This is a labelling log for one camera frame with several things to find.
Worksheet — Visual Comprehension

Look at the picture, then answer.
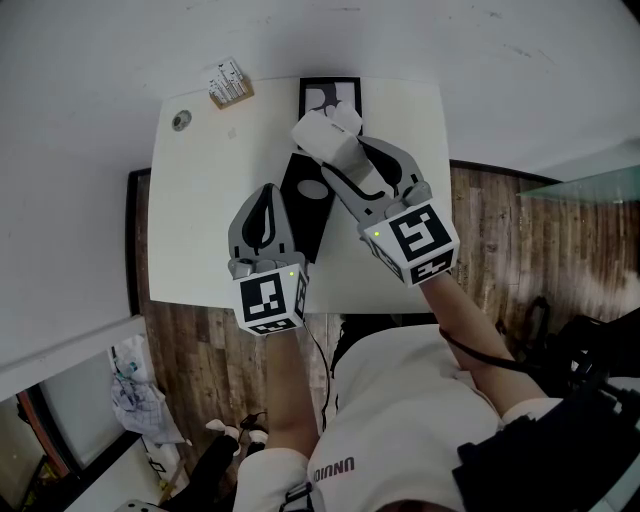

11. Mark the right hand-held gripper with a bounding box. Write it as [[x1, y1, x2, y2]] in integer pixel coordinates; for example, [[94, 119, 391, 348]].
[[319, 135, 461, 290]]

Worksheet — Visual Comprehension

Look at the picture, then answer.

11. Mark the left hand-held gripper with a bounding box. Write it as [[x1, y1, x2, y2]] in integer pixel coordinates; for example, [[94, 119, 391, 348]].
[[227, 182, 311, 338]]

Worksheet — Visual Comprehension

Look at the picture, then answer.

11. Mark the black case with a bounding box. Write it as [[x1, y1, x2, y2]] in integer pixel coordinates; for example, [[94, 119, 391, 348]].
[[278, 151, 338, 265]]

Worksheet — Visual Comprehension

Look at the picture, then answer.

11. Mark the person's left forearm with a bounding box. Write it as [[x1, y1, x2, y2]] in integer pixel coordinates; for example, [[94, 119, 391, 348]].
[[262, 325, 322, 452]]

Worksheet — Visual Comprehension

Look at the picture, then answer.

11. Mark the person's right forearm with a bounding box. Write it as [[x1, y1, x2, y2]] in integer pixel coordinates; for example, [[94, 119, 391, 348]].
[[418, 273, 552, 417]]

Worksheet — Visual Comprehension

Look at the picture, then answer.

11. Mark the glass table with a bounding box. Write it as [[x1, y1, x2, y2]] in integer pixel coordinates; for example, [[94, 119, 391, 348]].
[[514, 143, 640, 205]]

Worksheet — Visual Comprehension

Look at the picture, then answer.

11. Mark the person's white shirt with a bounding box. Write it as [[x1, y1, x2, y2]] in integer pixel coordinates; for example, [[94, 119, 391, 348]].
[[231, 323, 567, 512]]

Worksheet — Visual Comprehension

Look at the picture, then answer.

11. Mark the black equipment pile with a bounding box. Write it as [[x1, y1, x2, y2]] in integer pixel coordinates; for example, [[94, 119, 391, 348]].
[[519, 294, 640, 401]]

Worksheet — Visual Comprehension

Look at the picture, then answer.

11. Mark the black picture frame antler print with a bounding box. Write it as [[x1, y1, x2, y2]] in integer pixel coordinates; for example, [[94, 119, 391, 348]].
[[297, 75, 363, 152]]

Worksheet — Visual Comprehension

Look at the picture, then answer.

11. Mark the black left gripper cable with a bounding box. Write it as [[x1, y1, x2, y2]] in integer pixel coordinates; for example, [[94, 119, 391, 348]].
[[301, 318, 335, 432]]

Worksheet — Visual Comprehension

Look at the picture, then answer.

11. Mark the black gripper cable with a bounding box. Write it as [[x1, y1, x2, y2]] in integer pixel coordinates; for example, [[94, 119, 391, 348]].
[[437, 323, 544, 375], [301, 318, 335, 432]]

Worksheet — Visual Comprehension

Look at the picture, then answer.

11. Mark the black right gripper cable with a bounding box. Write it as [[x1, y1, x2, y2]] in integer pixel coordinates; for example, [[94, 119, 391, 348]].
[[437, 323, 544, 375]]

